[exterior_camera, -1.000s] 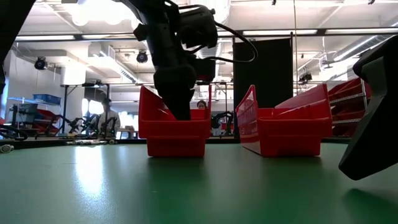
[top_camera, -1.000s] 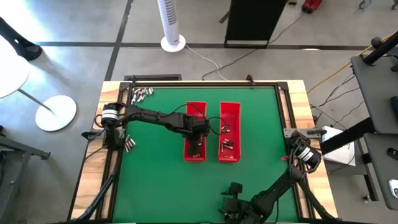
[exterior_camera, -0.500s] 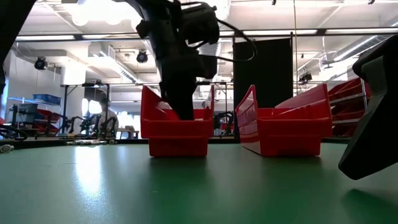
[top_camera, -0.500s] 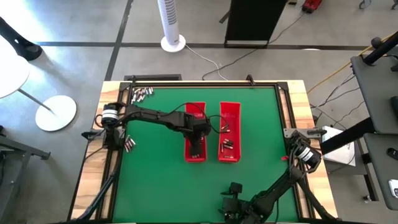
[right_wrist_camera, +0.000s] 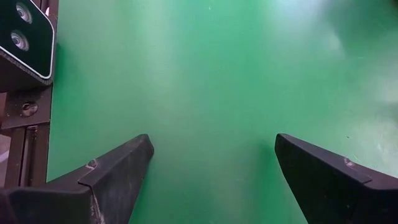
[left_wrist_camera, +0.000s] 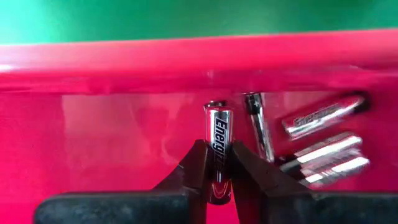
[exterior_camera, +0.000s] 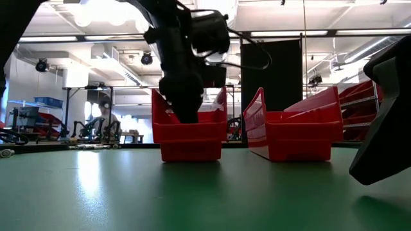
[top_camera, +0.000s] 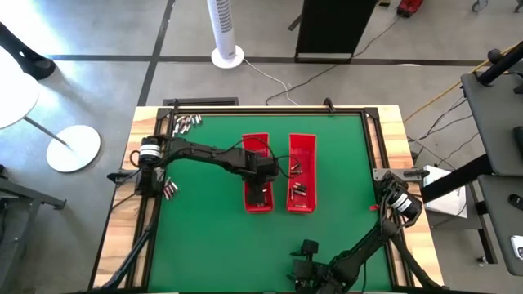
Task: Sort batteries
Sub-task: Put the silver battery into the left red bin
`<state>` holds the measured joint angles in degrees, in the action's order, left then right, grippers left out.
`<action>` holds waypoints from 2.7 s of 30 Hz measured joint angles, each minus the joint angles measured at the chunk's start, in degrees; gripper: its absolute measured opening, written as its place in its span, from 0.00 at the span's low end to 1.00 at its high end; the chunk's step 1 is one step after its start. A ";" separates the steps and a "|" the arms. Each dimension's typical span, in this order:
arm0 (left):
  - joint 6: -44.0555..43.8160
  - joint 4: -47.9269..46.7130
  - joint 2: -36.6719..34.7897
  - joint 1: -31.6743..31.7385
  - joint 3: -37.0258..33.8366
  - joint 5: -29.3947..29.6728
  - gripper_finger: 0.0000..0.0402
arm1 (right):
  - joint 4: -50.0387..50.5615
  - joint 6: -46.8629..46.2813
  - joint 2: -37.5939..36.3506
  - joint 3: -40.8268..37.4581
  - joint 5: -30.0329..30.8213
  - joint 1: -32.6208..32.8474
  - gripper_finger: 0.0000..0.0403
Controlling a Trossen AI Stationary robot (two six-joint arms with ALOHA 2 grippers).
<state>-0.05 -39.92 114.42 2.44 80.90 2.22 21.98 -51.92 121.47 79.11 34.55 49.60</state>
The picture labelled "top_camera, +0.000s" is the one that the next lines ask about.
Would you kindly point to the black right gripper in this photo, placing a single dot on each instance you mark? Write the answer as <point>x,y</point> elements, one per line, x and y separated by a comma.
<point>306,271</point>

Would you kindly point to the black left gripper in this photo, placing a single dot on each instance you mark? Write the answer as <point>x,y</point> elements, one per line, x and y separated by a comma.
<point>258,185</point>

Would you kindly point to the red plastic bin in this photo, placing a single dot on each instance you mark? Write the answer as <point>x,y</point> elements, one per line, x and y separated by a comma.
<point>308,163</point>
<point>247,163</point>

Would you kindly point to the black background robot arm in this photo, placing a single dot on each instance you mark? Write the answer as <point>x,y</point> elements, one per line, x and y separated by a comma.
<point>500,65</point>
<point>457,179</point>

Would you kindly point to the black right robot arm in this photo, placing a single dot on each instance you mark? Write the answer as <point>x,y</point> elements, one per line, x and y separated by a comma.
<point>367,245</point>

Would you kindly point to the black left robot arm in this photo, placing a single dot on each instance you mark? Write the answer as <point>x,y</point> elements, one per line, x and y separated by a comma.
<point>196,151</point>

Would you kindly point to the green table mat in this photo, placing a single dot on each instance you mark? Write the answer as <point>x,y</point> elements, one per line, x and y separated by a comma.
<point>229,253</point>

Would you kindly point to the small red clip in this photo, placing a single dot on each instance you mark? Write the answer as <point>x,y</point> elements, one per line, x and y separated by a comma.
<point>374,207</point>

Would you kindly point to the black ribbed bar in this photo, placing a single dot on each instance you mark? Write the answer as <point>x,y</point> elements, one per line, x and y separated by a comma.
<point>204,101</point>

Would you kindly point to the white flat box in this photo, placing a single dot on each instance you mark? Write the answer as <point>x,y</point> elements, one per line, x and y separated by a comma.
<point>449,202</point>

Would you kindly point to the white tower fan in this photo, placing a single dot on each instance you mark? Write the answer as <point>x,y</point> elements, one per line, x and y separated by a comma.
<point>222,24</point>

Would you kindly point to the black standing panel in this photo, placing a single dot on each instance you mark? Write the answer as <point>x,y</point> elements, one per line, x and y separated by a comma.
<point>331,24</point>

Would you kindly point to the grey work table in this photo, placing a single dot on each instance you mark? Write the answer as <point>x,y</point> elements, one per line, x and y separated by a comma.
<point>490,122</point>
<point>502,228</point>

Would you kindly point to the white smartphone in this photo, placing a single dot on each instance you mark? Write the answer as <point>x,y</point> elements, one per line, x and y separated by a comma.
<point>518,247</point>

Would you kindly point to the black remote control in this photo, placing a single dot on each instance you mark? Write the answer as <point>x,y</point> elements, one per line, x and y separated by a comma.
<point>517,202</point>

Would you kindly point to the red floor tool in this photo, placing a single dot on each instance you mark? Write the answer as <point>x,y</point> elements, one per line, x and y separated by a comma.
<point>409,7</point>

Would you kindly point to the black desk device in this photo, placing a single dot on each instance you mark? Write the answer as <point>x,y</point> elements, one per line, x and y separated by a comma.
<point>519,139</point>

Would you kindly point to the black curved stand leg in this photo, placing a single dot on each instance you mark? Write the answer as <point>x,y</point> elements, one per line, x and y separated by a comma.
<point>24,57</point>

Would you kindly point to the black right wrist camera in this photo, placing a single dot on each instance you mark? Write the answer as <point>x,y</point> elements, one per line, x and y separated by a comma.
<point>329,281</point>

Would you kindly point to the black table frame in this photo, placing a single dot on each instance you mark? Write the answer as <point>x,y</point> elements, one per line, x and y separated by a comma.
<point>265,109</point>

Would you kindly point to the black frame clamp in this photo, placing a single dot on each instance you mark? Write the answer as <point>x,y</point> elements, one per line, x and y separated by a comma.
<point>175,105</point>
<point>329,105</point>

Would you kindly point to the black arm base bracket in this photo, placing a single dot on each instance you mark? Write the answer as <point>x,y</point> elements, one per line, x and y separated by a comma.
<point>118,176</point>

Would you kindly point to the grey metal desk frame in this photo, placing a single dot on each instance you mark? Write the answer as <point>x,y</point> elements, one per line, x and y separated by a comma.
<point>24,196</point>

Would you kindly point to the white round pedestal table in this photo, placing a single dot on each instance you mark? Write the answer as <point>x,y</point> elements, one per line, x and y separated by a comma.
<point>16,94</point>

